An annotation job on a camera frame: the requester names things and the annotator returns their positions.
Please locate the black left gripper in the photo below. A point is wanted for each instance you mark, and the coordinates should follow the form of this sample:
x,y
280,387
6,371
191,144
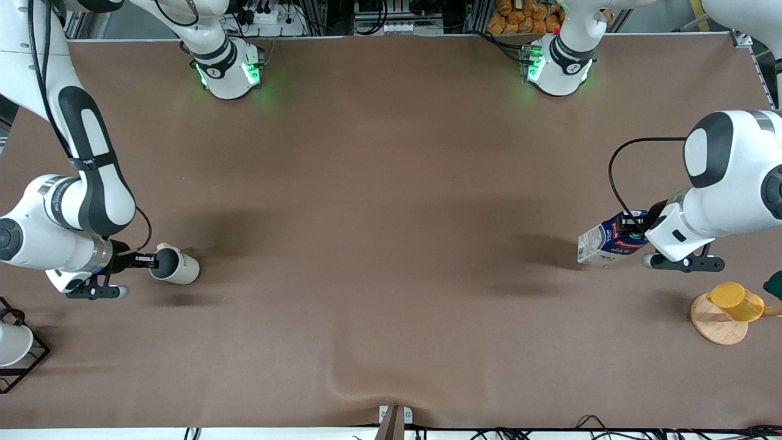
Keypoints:
x,y
655,213

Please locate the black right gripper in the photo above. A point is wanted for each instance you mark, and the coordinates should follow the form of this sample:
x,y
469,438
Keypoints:
x,y
123,261

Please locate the white mug with grey inside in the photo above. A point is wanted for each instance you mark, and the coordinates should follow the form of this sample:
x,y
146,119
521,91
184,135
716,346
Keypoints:
x,y
178,267

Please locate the blue and white milk carton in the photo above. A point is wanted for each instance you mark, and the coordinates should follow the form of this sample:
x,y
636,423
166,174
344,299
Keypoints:
x,y
602,244

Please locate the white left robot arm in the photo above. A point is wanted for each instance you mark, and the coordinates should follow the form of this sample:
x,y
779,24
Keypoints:
x,y
733,183

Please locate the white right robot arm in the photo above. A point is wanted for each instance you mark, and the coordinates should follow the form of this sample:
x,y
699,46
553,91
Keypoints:
x,y
91,183

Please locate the yellow plastic cup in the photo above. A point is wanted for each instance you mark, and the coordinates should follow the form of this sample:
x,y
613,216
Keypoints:
x,y
736,300

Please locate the white cup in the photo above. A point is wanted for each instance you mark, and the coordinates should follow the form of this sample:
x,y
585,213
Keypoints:
x,y
12,343

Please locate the round wooden board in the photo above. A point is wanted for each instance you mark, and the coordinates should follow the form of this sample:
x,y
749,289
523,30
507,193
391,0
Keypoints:
x,y
715,327

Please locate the dark green object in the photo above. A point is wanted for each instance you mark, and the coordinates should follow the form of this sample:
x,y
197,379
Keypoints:
x,y
774,285

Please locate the bag of orange buns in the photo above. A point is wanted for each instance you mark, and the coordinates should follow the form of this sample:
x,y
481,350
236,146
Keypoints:
x,y
525,17

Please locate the white power strip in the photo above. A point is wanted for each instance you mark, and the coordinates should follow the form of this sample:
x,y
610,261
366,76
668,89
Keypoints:
x,y
275,18

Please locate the metal table clamp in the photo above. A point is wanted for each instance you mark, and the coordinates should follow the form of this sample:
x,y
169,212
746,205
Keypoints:
x,y
395,418

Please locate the white terminal block strip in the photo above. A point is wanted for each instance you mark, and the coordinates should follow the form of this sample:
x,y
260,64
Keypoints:
x,y
386,27

